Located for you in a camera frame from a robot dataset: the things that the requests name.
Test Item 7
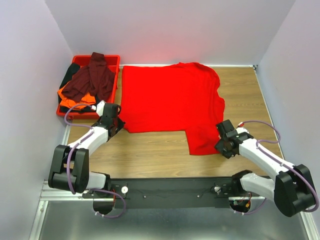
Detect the orange t shirt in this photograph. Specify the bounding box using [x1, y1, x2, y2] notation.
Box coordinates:
[57, 83, 97, 112]

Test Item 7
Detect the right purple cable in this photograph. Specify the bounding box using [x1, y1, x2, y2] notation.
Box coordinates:
[233, 120, 320, 216]

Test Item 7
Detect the bright red t shirt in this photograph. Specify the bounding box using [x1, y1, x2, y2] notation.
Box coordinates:
[120, 62, 225, 156]

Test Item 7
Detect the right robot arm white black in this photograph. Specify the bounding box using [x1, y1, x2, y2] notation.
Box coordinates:
[214, 120, 320, 217]

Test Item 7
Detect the black t shirt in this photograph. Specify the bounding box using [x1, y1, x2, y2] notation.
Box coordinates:
[59, 62, 81, 89]

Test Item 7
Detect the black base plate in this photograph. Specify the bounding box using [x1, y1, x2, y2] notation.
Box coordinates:
[84, 177, 255, 210]

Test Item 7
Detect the red plastic bin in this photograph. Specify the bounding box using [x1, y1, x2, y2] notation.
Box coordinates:
[56, 55, 120, 119]

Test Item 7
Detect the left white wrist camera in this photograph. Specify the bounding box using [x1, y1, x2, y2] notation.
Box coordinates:
[91, 100, 106, 117]

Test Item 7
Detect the maroon t shirt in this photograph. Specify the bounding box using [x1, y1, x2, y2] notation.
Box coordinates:
[63, 52, 115, 101]

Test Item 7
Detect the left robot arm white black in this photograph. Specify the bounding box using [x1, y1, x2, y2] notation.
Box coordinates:
[48, 101, 125, 198]

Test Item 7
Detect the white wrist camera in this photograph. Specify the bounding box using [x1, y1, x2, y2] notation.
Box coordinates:
[235, 122, 249, 134]
[91, 100, 106, 117]

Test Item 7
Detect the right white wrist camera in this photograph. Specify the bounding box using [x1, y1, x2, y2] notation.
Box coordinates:
[235, 122, 249, 134]

